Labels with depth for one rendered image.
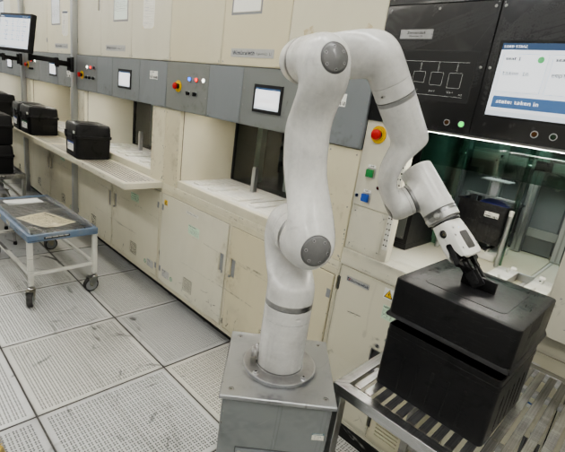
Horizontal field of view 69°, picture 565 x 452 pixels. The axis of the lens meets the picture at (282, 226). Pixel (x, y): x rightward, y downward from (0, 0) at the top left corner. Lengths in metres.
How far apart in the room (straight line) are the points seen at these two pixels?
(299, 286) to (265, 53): 1.37
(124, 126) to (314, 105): 3.42
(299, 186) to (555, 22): 0.91
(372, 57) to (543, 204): 1.59
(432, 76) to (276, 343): 1.04
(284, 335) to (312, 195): 0.35
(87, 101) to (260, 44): 2.21
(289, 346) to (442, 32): 1.13
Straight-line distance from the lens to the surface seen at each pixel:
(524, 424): 1.25
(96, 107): 4.07
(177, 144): 2.71
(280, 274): 1.01
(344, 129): 1.74
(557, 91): 1.46
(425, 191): 1.09
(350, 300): 1.82
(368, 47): 0.96
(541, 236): 2.38
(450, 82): 1.56
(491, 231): 2.05
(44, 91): 5.50
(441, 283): 1.08
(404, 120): 1.01
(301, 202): 0.89
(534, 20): 1.51
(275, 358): 1.07
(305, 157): 0.90
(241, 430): 1.11
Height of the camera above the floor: 1.42
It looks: 17 degrees down
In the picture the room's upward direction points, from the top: 8 degrees clockwise
